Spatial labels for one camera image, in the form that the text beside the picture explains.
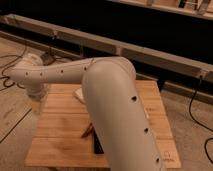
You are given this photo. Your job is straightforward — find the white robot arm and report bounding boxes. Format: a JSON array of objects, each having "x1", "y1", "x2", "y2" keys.
[{"x1": 10, "y1": 54, "x2": 167, "y2": 171}]

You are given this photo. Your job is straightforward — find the white rectangular block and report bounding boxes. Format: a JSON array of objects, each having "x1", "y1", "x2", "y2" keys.
[{"x1": 74, "y1": 88, "x2": 84, "y2": 103}]

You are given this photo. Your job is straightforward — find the black rectangular device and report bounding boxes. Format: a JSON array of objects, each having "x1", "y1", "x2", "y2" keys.
[{"x1": 93, "y1": 133, "x2": 104, "y2": 154}]

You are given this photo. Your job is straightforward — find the blue power adapter box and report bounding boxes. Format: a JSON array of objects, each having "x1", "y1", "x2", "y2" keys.
[{"x1": 41, "y1": 55, "x2": 55, "y2": 66}]

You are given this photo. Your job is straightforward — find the wooden table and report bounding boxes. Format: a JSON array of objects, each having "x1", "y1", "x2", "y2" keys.
[{"x1": 25, "y1": 80, "x2": 181, "y2": 169}]

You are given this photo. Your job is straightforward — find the long wooden shelf frame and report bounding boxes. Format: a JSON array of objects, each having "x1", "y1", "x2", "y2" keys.
[{"x1": 0, "y1": 13, "x2": 213, "y2": 105}]

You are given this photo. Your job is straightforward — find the black floor cable right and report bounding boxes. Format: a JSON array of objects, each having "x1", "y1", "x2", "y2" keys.
[{"x1": 188, "y1": 77, "x2": 213, "y2": 166}]

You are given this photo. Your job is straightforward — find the black floor cable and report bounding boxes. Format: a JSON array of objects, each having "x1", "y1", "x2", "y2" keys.
[
  {"x1": 0, "y1": 43, "x2": 29, "y2": 93},
  {"x1": 188, "y1": 77, "x2": 213, "y2": 166}
]

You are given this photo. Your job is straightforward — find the black floor cable left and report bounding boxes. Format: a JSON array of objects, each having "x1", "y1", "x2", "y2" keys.
[{"x1": 0, "y1": 43, "x2": 29, "y2": 93}]

